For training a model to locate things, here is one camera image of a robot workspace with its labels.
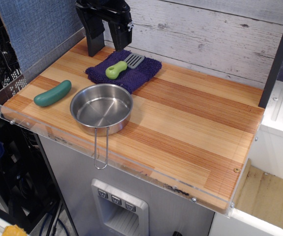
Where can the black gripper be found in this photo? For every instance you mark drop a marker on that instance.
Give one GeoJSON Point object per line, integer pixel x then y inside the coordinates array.
{"type": "Point", "coordinates": [115, 12]}

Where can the green handled grey spatula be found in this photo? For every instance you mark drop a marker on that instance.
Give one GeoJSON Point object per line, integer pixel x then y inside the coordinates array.
{"type": "Point", "coordinates": [132, 61]}

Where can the purple folded cloth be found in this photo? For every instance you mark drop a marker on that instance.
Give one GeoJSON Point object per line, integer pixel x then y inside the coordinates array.
{"type": "Point", "coordinates": [130, 79]}

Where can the green toy cucumber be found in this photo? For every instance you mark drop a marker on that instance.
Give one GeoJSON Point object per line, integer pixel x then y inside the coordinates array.
{"type": "Point", "coordinates": [53, 95]}

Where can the black plastic crate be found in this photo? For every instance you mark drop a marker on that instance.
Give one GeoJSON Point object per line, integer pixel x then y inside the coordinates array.
{"type": "Point", "coordinates": [9, 66]}

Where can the clear acrylic table guard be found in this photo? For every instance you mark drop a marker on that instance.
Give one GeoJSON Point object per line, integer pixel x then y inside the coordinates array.
{"type": "Point", "coordinates": [188, 132]}

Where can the silver toy dispenser panel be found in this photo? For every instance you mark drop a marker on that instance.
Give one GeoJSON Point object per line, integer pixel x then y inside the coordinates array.
{"type": "Point", "coordinates": [121, 213]}

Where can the white toy sink unit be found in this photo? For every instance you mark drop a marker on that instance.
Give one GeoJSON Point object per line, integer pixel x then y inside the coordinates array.
{"type": "Point", "coordinates": [266, 152]}

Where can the black vertical post left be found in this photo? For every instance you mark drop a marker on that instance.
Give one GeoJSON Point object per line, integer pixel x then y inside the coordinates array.
{"type": "Point", "coordinates": [95, 45]}

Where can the black vertical post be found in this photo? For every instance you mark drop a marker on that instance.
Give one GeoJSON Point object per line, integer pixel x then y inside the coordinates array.
{"type": "Point", "coordinates": [95, 45]}
{"type": "Point", "coordinates": [272, 77]}

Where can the steel pan with wire handle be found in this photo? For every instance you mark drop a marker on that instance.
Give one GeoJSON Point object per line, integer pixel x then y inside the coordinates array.
{"type": "Point", "coordinates": [102, 110]}

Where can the black vertical post right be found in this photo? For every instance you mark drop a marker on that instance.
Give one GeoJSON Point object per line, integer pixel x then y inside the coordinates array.
{"type": "Point", "coordinates": [272, 77]}

